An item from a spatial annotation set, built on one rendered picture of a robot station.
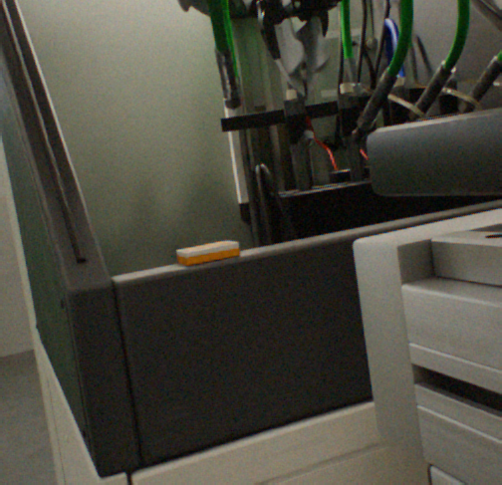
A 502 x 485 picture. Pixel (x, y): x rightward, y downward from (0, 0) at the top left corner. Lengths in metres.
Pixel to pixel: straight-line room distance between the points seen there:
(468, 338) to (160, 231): 0.92
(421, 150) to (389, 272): 0.11
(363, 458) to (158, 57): 0.72
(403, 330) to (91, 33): 0.93
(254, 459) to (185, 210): 0.59
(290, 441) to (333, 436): 0.04
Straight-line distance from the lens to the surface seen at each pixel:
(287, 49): 0.88
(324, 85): 1.26
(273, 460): 0.67
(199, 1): 0.76
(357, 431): 0.70
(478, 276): 0.27
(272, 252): 0.62
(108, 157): 1.13
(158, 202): 1.14
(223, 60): 0.79
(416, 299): 0.28
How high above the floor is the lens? 1.04
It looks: 6 degrees down
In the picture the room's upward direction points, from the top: 8 degrees counter-clockwise
